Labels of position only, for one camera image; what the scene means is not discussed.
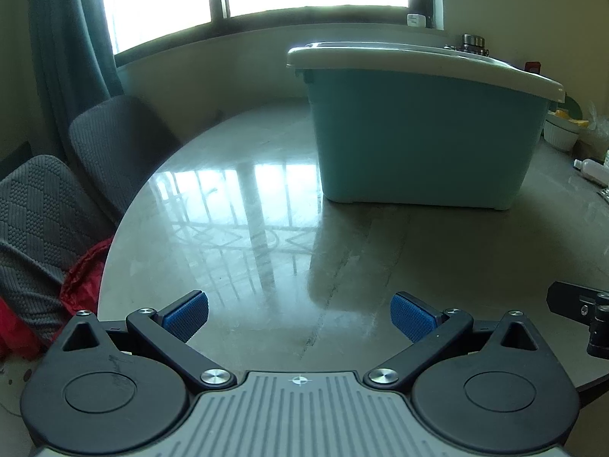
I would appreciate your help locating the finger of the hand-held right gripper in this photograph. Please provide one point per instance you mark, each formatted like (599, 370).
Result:
(571, 302)

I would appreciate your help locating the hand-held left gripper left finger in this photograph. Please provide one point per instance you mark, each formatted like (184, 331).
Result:
(185, 316)

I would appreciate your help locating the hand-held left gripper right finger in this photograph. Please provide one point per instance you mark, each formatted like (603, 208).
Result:
(411, 316)

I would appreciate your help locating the teal plastic storage bin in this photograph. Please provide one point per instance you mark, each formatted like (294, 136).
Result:
(418, 147)

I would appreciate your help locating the white bin lid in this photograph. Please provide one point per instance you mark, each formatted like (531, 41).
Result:
(428, 71)

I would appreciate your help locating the glossy stone desktop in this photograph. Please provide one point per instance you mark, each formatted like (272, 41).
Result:
(238, 200)

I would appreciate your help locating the red cloth bag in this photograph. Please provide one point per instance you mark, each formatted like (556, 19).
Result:
(83, 281)

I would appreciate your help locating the silver blister pack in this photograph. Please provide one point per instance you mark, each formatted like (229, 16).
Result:
(605, 194)

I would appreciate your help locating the plain white bottle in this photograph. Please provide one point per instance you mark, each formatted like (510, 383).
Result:
(592, 170)

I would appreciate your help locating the grey fabric chair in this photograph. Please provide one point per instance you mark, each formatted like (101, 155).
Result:
(119, 152)
(43, 228)

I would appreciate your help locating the white bowl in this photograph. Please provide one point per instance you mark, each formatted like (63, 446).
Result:
(564, 134)

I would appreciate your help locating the yellow food in bowl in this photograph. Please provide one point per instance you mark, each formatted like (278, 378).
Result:
(568, 118)

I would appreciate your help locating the clear plastic bag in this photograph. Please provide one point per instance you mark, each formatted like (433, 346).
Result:
(600, 116)

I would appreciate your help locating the green round plate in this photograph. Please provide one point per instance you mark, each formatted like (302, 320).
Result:
(574, 107)

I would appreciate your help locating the red box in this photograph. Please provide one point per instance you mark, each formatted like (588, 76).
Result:
(533, 66)

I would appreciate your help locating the steel thermos bottle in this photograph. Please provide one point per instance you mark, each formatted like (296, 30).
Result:
(473, 43)

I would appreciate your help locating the teal curtain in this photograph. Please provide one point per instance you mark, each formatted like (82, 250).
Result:
(71, 47)

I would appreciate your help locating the small white jar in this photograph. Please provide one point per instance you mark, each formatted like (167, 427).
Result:
(417, 20)

